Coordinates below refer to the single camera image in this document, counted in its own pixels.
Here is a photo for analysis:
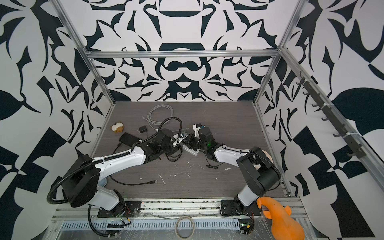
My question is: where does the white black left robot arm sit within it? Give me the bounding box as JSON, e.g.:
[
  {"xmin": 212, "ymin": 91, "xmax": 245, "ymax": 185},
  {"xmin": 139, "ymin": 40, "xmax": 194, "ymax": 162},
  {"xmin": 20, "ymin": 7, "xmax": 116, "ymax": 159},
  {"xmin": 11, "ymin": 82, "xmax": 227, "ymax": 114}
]
[{"xmin": 62, "ymin": 129, "xmax": 187, "ymax": 212}]

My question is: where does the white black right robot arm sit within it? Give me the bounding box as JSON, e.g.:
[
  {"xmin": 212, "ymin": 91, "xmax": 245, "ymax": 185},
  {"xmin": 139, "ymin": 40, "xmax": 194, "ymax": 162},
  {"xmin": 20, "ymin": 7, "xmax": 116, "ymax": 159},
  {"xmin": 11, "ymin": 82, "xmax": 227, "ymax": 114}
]
[{"xmin": 183, "ymin": 124, "xmax": 281, "ymax": 207}]

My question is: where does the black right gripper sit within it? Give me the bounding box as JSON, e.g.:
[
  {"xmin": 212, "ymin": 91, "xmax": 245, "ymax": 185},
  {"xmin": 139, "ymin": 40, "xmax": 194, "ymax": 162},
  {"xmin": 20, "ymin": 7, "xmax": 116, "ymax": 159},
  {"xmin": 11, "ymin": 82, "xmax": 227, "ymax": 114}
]
[{"xmin": 183, "ymin": 133, "xmax": 209, "ymax": 152}]

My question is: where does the black corrugated cable conduit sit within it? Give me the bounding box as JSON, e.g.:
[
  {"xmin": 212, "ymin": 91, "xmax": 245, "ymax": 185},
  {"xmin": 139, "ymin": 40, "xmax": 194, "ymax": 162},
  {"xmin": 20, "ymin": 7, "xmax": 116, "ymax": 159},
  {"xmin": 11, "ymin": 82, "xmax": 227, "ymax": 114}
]
[{"xmin": 46, "ymin": 149, "xmax": 133, "ymax": 205}]

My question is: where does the black wall hook rail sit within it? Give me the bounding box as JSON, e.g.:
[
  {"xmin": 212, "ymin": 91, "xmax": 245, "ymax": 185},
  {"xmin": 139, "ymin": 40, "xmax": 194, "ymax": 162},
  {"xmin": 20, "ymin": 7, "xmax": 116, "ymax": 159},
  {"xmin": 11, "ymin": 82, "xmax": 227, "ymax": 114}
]
[{"xmin": 297, "ymin": 71, "xmax": 367, "ymax": 159}]

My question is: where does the grey tape ring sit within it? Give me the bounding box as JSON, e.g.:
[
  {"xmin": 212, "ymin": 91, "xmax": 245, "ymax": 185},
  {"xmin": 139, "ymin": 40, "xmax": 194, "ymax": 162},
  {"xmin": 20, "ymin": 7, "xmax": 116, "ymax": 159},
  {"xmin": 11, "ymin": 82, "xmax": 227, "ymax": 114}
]
[{"xmin": 174, "ymin": 215, "xmax": 196, "ymax": 240}]

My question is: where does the beige round alarm clock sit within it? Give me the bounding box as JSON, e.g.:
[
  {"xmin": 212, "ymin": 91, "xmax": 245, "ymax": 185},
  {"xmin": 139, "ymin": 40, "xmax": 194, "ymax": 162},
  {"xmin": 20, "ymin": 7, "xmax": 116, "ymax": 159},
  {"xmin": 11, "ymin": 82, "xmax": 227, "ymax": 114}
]
[{"xmin": 263, "ymin": 150, "xmax": 273, "ymax": 163}]

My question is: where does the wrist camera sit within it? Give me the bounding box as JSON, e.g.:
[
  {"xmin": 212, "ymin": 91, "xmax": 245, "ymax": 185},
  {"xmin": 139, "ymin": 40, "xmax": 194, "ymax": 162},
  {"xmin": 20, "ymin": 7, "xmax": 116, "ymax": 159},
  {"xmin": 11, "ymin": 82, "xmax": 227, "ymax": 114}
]
[
  {"xmin": 193, "ymin": 124, "xmax": 202, "ymax": 138},
  {"xmin": 173, "ymin": 131, "xmax": 188, "ymax": 147}
]

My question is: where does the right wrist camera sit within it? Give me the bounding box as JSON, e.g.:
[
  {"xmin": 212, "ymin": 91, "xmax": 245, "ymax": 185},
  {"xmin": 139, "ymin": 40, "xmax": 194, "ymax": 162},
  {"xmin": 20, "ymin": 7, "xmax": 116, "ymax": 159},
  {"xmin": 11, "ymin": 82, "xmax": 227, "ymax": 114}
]
[{"xmin": 193, "ymin": 124, "xmax": 202, "ymax": 138}]

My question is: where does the white network switch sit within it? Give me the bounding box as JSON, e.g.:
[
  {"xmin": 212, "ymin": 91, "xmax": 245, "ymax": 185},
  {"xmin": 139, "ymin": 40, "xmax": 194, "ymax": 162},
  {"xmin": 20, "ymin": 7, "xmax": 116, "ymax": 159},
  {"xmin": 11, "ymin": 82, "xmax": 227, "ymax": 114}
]
[{"xmin": 183, "ymin": 145, "xmax": 200, "ymax": 156}]

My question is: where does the brown white round toy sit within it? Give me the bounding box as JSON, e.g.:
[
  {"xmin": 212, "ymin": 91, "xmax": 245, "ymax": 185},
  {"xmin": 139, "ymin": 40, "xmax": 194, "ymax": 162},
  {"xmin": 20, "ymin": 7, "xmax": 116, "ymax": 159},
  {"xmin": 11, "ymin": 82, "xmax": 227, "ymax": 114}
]
[{"xmin": 111, "ymin": 122, "xmax": 124, "ymax": 133}]

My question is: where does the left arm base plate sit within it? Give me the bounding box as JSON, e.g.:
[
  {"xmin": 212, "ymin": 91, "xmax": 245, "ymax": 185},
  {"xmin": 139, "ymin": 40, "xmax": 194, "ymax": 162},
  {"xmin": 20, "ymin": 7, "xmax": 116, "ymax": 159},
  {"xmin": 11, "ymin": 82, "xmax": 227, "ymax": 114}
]
[{"xmin": 97, "ymin": 201, "xmax": 142, "ymax": 218}]

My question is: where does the black ribbed switch box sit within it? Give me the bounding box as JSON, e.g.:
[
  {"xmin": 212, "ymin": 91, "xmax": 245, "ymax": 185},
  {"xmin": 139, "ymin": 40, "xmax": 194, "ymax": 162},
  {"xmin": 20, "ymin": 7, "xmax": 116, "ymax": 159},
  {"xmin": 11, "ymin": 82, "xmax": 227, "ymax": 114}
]
[{"xmin": 119, "ymin": 133, "xmax": 140, "ymax": 147}]

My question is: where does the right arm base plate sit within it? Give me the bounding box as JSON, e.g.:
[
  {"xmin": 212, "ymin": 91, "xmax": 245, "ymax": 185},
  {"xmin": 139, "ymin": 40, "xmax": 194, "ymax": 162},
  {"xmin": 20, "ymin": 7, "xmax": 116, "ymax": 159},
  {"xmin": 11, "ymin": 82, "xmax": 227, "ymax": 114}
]
[{"xmin": 220, "ymin": 200, "xmax": 262, "ymax": 217}]

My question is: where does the small black cable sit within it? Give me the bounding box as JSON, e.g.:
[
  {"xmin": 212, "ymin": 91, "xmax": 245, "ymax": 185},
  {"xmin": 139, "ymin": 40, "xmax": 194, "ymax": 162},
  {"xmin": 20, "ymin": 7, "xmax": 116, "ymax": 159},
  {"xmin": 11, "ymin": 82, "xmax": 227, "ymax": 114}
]
[{"xmin": 165, "ymin": 143, "xmax": 184, "ymax": 163}]

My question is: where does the grey ethernet cable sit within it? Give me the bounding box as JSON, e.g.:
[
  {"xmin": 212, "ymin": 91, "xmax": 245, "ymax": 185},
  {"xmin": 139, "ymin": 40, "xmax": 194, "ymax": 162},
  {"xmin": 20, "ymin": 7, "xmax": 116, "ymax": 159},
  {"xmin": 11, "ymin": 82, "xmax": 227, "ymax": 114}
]
[{"xmin": 141, "ymin": 104, "xmax": 175, "ymax": 130}]

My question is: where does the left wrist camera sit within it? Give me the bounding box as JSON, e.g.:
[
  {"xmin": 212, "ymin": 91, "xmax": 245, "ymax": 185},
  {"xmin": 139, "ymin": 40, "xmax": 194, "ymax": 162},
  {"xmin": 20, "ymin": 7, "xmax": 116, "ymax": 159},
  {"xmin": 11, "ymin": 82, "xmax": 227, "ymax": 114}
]
[{"xmin": 173, "ymin": 131, "xmax": 188, "ymax": 147}]

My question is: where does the black ethernet cable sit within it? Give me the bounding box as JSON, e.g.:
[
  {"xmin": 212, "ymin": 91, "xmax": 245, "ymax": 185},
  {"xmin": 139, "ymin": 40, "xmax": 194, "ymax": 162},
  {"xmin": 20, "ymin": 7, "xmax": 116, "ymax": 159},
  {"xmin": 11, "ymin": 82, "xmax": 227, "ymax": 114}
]
[{"xmin": 109, "ymin": 143, "xmax": 157, "ymax": 186}]

